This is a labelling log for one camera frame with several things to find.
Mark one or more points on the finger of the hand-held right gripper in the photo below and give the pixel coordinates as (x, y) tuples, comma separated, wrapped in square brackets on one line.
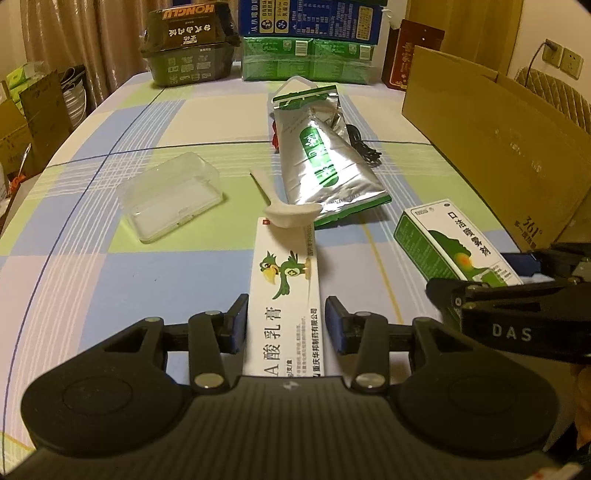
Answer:
[(445, 293), (519, 264)]

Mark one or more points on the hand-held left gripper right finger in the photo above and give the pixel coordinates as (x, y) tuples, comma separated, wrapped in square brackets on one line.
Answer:
[(333, 323)]

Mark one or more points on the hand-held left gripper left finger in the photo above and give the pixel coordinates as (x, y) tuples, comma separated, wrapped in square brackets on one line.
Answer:
[(238, 325)]

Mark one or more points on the white ointment box green parrot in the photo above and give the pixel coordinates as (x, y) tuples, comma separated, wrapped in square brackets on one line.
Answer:
[(281, 300)]

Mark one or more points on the green and white medicine box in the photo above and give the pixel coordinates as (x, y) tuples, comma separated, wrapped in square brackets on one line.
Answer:
[(443, 240)]

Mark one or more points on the white plastic spoon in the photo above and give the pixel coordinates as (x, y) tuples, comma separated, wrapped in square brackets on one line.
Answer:
[(291, 216)]

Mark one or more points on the brown cardboard box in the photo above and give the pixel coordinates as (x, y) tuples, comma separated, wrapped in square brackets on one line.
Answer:
[(498, 147)]

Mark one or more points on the clear plastic case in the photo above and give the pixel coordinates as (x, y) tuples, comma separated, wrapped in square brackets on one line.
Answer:
[(168, 198)]

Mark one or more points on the silver foil pouch green label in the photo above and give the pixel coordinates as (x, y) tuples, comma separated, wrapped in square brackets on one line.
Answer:
[(318, 161)]

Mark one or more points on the checked cloth desktop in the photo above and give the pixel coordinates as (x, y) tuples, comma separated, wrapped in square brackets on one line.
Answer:
[(115, 286)]

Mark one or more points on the quilted beige chair cushion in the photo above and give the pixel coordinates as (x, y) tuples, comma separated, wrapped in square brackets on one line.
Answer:
[(558, 94)]

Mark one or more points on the wooden door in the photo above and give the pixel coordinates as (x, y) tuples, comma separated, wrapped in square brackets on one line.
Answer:
[(480, 27)]

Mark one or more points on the dark red gift box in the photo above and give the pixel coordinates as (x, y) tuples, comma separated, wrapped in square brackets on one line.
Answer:
[(408, 50)]

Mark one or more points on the green shrink-wrapped drink pack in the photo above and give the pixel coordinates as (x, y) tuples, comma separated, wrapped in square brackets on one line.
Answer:
[(304, 60)]

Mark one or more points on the black food gift box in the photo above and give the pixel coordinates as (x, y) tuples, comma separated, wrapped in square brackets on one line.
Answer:
[(189, 46)]

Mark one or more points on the stacked metal basins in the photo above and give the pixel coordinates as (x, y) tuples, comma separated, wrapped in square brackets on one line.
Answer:
[(73, 94)]

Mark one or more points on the cardboard boxes on floor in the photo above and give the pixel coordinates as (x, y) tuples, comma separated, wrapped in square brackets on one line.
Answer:
[(32, 115)]

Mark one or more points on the blue drink carton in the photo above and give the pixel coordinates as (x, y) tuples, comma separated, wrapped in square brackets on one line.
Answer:
[(314, 21)]

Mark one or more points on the beige curtain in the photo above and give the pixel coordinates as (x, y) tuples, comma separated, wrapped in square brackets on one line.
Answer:
[(92, 32)]

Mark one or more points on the green tissue pack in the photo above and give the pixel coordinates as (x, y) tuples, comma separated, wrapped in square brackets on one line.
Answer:
[(18, 78)]

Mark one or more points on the beige wall socket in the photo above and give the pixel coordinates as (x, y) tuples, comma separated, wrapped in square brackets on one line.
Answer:
[(571, 62)]

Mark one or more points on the wall socket with plug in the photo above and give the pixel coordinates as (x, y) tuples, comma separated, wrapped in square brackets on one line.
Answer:
[(551, 53)]

